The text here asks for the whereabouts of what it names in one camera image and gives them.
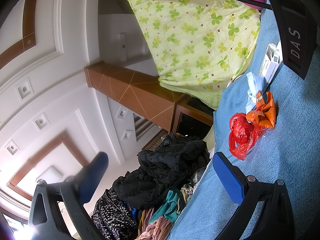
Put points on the green clover print quilt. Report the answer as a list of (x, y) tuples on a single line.
[(187, 42)]

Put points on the recessed ceiling spotlights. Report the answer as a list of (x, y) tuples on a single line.
[(24, 89)]

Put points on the orange plastic bag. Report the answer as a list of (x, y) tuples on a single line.
[(267, 112)]

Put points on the teal cloth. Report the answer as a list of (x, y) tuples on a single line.
[(167, 205)]

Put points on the white paper box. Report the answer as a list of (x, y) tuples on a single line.
[(268, 65)]

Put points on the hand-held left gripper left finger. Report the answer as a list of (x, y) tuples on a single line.
[(95, 175)]

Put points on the dark wooden cabinet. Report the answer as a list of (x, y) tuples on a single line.
[(192, 122)]

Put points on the blue blanket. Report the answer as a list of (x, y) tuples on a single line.
[(275, 155)]

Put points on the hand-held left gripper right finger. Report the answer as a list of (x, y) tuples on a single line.
[(227, 177)]

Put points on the wooden lattice door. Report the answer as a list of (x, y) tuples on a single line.
[(155, 140)]

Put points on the black padded jacket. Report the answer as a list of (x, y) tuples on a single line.
[(162, 170)]

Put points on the blue face mask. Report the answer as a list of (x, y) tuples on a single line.
[(255, 85)]

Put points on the wooden pillar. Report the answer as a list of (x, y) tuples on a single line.
[(125, 85)]

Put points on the dark floral print garment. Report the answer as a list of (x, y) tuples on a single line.
[(110, 217)]

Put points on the red plastic bag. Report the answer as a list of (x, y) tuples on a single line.
[(240, 135)]

